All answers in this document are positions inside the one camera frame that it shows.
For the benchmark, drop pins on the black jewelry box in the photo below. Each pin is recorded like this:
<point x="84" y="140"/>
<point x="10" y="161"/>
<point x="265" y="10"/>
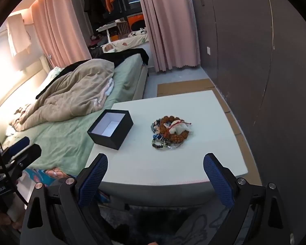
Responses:
<point x="117" y="137"/>

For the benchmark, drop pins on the white hanging towel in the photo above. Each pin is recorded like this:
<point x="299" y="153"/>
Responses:
<point x="17" y="35"/>

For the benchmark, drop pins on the wide pink curtain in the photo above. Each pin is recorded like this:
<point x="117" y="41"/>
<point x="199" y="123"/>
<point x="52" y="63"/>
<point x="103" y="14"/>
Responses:
<point x="165" y="30"/>

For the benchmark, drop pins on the flat cardboard sheet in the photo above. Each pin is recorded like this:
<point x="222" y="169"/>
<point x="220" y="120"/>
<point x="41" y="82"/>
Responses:
<point x="183" y="86"/>

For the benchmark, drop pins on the small white table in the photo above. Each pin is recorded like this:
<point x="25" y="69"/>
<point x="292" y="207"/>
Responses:
<point x="107" y="26"/>

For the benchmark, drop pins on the orange storage box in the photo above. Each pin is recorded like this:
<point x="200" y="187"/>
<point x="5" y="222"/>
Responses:
<point x="135" y="19"/>

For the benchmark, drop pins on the cream printed bedding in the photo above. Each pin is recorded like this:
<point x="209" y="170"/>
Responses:
<point x="127" y="42"/>

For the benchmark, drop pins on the pale patterned pillow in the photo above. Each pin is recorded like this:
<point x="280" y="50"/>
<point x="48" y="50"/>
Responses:
<point x="53" y="72"/>

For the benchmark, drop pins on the person's left hand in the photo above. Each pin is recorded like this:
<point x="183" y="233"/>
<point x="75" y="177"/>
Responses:
<point x="3" y="219"/>

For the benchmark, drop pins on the light crumpled cloth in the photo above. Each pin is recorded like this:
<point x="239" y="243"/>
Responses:
<point x="20" y="118"/>

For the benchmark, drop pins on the beige blanket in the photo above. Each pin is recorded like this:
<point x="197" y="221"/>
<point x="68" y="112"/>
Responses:
<point x="74" y="91"/>

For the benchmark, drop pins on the colourful printed cloth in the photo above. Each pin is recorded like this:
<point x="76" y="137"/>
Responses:
<point x="46" y="176"/>

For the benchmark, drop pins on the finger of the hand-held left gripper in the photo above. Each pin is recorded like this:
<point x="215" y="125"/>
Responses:
<point x="28" y="154"/>
<point x="19" y="143"/>

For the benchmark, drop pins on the narrow pink curtain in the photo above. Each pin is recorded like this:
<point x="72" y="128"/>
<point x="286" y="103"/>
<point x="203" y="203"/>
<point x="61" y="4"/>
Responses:
<point x="58" y="25"/>

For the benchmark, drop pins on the bed with green sheet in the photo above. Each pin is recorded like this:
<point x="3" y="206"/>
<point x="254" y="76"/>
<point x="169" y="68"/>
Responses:
<point x="66" y="143"/>

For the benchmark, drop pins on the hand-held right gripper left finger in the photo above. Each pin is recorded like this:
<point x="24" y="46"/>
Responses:
<point x="94" y="181"/>

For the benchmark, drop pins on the dark hanging clothes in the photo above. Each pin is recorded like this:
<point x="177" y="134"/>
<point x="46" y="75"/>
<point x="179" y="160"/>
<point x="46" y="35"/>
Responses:
<point x="91" y="2"/>

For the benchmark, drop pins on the white wall switch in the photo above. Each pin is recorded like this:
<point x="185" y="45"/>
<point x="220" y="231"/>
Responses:
<point x="208" y="50"/>

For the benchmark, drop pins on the black garment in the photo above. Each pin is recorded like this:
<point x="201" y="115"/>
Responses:
<point x="127" y="53"/>

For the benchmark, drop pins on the dark rug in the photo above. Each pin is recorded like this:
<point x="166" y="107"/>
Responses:
<point x="142" y="222"/>

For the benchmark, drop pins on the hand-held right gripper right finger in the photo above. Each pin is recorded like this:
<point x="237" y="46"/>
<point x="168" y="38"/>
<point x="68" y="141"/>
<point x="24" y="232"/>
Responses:
<point x="218" y="181"/>

